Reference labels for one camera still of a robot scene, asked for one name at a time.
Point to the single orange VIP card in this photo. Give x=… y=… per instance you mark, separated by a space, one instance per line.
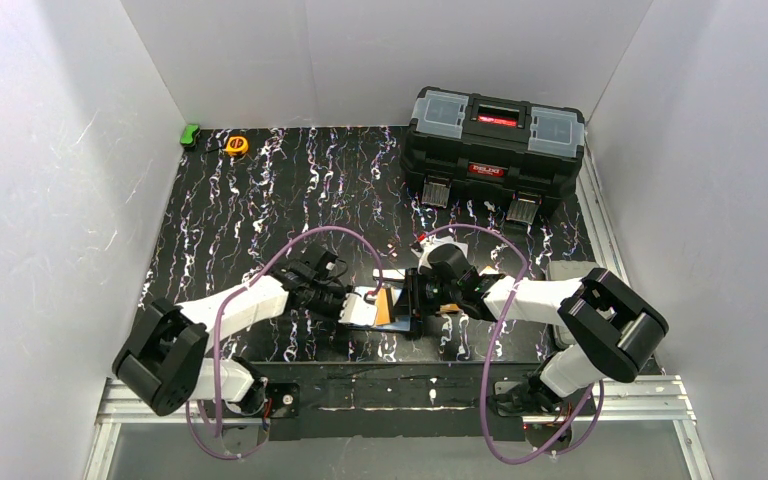
x=384 y=306

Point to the green small object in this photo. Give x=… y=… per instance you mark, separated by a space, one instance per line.
x=189 y=136

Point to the yellow tape measure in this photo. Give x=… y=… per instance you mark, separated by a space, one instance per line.
x=236 y=145

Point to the aluminium frame rail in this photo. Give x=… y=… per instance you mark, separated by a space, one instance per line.
x=594 y=210

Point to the orange object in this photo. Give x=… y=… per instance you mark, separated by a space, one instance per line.
x=450 y=308

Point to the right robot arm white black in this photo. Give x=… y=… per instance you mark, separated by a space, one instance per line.
x=615 y=330

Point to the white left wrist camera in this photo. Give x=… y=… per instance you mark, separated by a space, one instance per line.
x=356 y=311

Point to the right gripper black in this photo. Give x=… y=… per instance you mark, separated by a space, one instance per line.
x=413 y=299

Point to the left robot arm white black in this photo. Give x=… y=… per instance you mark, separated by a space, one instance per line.
x=167 y=359

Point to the black toolbox with red handle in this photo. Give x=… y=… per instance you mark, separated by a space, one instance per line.
x=521 y=156

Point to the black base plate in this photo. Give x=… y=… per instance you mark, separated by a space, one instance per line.
x=313 y=400

